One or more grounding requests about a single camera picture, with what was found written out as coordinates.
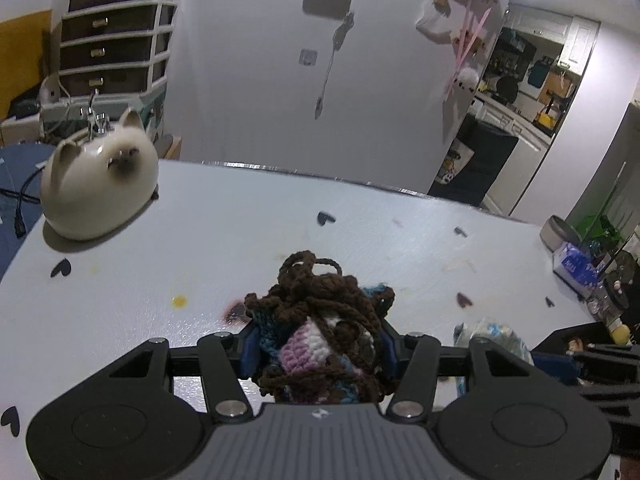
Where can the small yellow ball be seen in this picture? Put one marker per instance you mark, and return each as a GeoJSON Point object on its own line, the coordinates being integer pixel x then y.
{"type": "Point", "coordinates": [620, 333]}

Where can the pink hanging ribbons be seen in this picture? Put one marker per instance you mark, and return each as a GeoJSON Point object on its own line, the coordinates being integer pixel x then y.
{"type": "Point", "coordinates": [465, 45]}

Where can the white cat-shaped ceramic pot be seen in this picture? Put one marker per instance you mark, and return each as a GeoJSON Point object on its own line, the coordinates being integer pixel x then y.
{"type": "Point", "coordinates": [97, 185]}

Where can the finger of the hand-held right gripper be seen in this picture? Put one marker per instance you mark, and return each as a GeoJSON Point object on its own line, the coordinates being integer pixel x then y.
{"type": "Point", "coordinates": [555, 366]}

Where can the white drawer cabinet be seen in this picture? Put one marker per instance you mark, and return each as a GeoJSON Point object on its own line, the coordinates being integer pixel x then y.
{"type": "Point", "coordinates": [112, 47]}

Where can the clear adhesive wall hook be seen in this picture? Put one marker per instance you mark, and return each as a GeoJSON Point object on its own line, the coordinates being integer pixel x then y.
{"type": "Point", "coordinates": [308, 56]}

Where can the dark crochet scrunchie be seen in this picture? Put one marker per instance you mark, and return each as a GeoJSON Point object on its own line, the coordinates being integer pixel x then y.
{"type": "Point", "coordinates": [320, 330]}

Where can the glass jar with lid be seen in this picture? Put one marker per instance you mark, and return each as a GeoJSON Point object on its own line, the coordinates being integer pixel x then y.
{"type": "Point", "coordinates": [615, 300]}

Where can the black laundry hamper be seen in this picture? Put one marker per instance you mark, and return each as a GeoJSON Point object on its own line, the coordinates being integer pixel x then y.
{"type": "Point", "coordinates": [487, 160]}

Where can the blue tissue pack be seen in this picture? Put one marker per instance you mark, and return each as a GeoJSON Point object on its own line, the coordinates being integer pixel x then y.
{"type": "Point", "coordinates": [575, 265]}

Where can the blue patterned bedding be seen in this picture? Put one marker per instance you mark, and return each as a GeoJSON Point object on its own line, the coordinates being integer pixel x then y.
{"type": "Point", "coordinates": [14, 200]}

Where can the black cardboard box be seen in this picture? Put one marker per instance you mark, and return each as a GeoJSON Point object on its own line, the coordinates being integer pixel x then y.
{"type": "Point", "coordinates": [592, 335]}

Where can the cartoon tote bag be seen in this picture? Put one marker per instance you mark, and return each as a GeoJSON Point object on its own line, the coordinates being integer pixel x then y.
{"type": "Point", "coordinates": [452, 165]}

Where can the grey round tin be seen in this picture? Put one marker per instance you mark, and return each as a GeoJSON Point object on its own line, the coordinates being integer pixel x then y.
{"type": "Point", "coordinates": [560, 232]}

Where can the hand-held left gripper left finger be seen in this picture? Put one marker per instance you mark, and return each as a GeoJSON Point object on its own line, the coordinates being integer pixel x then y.
{"type": "Point", "coordinates": [248, 355]}

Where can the blue and white packet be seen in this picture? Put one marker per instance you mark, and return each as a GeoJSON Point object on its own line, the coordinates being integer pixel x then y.
{"type": "Point", "coordinates": [492, 335]}

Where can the white plush sheep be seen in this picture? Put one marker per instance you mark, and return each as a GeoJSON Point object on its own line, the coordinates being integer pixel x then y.
{"type": "Point", "coordinates": [467, 79]}

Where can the green plastic bag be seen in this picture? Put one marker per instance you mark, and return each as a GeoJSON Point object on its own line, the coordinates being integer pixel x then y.
{"type": "Point", "coordinates": [600, 225]}

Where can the white hanging plastic bag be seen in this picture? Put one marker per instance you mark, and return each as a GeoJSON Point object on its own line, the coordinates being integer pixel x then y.
{"type": "Point", "coordinates": [434, 24]}

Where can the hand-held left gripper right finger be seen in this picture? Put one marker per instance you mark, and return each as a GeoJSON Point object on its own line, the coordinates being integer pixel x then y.
{"type": "Point", "coordinates": [389, 352]}

